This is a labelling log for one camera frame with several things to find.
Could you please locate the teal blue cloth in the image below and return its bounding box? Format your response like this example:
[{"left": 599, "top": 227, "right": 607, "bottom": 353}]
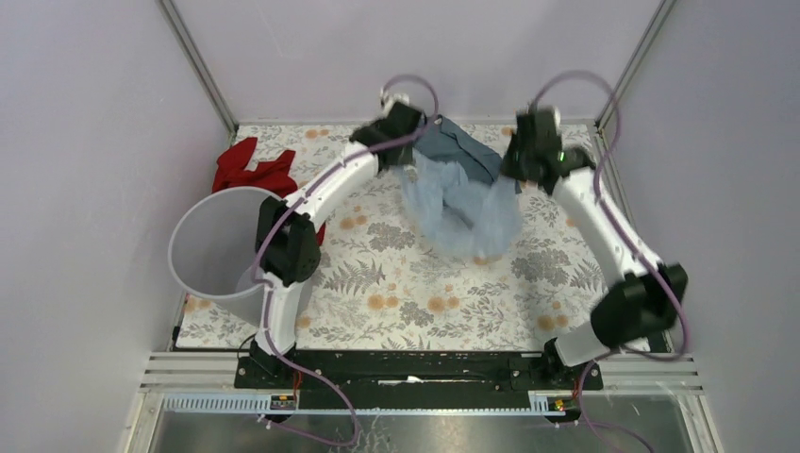
[{"left": 405, "top": 115, "right": 521, "bottom": 194}]

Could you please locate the grey plastic trash bin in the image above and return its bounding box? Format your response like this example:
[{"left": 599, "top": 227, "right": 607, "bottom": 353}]
[{"left": 169, "top": 187, "right": 278, "bottom": 326}]

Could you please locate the red cloth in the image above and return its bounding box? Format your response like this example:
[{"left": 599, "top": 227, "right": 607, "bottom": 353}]
[{"left": 210, "top": 137, "right": 327, "bottom": 246}]

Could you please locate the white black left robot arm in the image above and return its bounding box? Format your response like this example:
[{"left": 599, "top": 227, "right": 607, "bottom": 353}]
[{"left": 240, "top": 101, "right": 427, "bottom": 388}]

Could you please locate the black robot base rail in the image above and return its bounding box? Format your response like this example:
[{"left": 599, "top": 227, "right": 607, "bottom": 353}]
[{"left": 234, "top": 346, "right": 604, "bottom": 410}]

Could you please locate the light blue plastic trash bag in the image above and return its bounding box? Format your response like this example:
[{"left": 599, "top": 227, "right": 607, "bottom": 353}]
[{"left": 396, "top": 152, "right": 523, "bottom": 259}]

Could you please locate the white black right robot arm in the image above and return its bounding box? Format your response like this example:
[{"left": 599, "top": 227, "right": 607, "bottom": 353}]
[{"left": 501, "top": 107, "right": 688, "bottom": 389}]

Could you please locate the white slotted cable duct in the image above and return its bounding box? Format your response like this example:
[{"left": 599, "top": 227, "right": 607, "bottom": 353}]
[{"left": 160, "top": 392, "right": 567, "bottom": 418}]

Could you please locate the floral patterned table mat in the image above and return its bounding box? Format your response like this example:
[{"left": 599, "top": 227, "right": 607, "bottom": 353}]
[{"left": 175, "top": 123, "right": 655, "bottom": 353}]

